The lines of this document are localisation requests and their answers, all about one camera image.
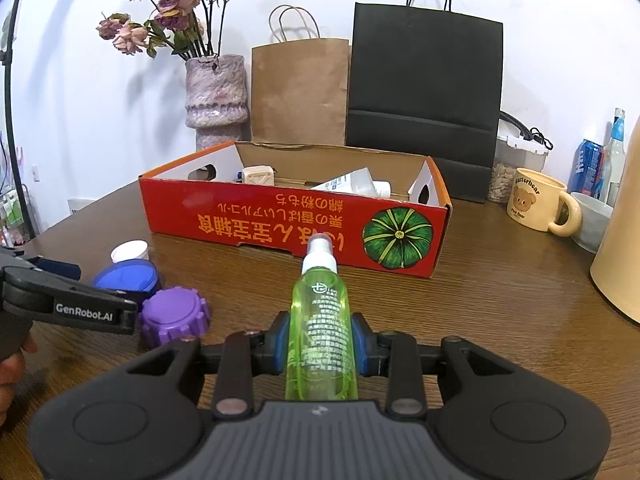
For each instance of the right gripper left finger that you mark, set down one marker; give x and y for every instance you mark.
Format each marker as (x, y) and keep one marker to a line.
(238, 360)

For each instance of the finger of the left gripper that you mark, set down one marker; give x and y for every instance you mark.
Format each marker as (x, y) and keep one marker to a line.
(61, 268)

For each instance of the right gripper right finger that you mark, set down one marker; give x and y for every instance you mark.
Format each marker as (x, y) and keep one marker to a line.
(397, 357)

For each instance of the green spray bottle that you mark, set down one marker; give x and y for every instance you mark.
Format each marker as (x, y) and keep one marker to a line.
(321, 358)

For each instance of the white nasal spray bottle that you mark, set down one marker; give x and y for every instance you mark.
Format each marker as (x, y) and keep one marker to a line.
(357, 182)

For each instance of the person's left hand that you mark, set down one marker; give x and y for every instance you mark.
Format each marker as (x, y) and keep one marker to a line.
(12, 370)

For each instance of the large blue jar lid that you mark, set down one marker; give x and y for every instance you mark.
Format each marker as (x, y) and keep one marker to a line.
(134, 279)

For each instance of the small white cap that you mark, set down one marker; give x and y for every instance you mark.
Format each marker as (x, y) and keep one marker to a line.
(130, 250)

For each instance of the purple toothed cap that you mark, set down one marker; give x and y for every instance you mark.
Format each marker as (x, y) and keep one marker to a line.
(173, 313)

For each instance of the red pumpkin cardboard box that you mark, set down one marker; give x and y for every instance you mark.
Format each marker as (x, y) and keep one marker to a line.
(202, 196)

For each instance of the yellow bear mug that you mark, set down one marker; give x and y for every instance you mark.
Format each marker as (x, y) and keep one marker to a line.
(541, 203)

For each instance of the black light stand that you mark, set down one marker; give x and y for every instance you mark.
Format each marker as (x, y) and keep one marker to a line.
(7, 63)

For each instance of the pink textured vase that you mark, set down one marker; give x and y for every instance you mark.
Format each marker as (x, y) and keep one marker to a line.
(216, 99)

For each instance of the clear food storage container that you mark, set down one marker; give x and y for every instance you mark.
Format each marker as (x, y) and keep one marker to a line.
(523, 148)

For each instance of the cream thermos jug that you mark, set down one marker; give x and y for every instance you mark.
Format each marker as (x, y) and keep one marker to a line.
(616, 268)

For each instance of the pale green cup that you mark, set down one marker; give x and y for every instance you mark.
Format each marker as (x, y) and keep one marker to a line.
(595, 218)

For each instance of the blue soda can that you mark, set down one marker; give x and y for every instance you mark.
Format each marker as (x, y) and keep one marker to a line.
(585, 173)

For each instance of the black paper bag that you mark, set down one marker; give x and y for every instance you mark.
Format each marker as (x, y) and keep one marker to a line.
(428, 82)

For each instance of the dried pink rose bouquet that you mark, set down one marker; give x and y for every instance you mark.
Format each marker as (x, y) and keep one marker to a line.
(189, 28)

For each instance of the brown paper bag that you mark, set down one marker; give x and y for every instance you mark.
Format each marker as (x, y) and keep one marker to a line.
(299, 87)

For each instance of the clear plastic bottle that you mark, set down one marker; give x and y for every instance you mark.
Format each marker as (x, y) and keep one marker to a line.
(613, 160)

